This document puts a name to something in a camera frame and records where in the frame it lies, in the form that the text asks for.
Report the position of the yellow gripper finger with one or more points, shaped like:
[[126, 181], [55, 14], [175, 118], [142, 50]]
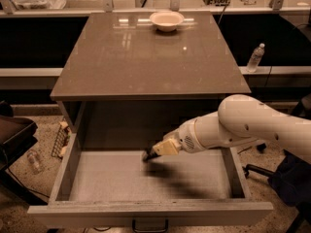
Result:
[[167, 147], [172, 135]]

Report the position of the dark rxbar chocolate wrapper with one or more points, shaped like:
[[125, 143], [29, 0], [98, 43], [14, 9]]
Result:
[[148, 155]]

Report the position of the black office chair base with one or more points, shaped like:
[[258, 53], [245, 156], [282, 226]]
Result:
[[300, 218]]

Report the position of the clear plastic water bottle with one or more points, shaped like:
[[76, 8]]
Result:
[[255, 58]]

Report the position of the black drawer handle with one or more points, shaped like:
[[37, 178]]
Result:
[[148, 227]]

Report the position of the open grey top drawer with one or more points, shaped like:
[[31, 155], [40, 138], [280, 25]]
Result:
[[103, 181]]

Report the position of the dark blue cloth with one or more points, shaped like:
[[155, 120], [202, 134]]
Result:
[[292, 182]]

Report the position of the grey cabinet with glossy top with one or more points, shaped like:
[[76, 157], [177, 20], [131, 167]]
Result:
[[122, 56]]

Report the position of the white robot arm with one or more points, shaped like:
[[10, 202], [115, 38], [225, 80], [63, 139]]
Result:
[[240, 119]]

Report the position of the white bowl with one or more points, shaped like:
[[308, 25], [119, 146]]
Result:
[[166, 21]]

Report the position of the plastic bottle on floor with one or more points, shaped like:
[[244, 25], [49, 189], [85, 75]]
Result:
[[34, 160]]

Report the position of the wire basket on floor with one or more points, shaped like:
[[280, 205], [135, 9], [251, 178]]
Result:
[[62, 140]]

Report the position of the black chair at left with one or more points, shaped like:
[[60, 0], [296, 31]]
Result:
[[16, 138]]

